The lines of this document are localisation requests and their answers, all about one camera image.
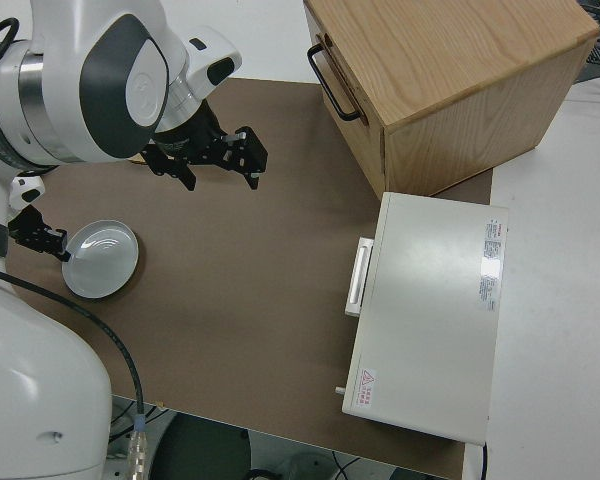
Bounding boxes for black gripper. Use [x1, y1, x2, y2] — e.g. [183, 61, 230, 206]
[144, 101, 269, 193]
[7, 205, 72, 263]

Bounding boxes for gray round plate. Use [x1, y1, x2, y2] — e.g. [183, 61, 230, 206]
[61, 219, 140, 300]

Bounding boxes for brown table mat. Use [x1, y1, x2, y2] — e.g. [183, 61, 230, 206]
[4, 77, 496, 480]

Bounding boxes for light wooden box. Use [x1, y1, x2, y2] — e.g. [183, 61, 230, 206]
[303, 0, 600, 201]

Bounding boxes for white toaster oven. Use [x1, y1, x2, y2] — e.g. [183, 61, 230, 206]
[340, 191, 510, 446]

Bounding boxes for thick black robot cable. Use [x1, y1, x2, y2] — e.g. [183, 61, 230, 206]
[0, 263, 152, 480]

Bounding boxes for black metal box handle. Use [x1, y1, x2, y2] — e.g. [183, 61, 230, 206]
[306, 43, 363, 123]

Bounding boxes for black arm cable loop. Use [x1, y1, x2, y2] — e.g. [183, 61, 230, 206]
[0, 17, 21, 66]

